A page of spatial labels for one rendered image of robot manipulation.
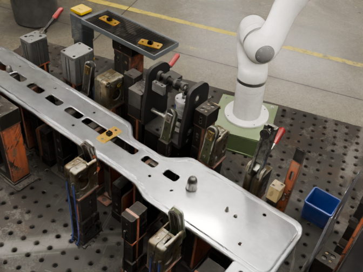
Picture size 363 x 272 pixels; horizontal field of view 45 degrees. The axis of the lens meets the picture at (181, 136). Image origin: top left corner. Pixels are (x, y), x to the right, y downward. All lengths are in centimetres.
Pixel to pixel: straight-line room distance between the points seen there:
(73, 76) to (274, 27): 75
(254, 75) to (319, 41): 275
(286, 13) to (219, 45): 244
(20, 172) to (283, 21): 110
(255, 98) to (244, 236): 74
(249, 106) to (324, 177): 42
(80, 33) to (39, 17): 231
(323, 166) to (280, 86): 178
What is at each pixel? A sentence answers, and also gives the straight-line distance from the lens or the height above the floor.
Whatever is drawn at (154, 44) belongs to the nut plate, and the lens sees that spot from 162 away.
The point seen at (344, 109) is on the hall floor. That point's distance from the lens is 361.
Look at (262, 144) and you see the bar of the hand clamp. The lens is 127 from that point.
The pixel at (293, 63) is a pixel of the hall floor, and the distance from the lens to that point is 400.
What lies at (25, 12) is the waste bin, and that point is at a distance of 416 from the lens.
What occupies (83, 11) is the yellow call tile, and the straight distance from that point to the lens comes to 185.
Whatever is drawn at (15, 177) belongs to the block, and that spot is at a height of 73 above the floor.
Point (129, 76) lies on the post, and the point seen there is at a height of 109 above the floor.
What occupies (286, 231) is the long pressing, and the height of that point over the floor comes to 100.
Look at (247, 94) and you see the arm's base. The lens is 180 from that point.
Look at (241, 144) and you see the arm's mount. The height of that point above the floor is 75.
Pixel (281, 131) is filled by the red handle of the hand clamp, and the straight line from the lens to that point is 134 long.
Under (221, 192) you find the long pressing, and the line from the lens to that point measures 132.
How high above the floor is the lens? 197
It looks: 41 degrees down
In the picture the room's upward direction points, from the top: 6 degrees clockwise
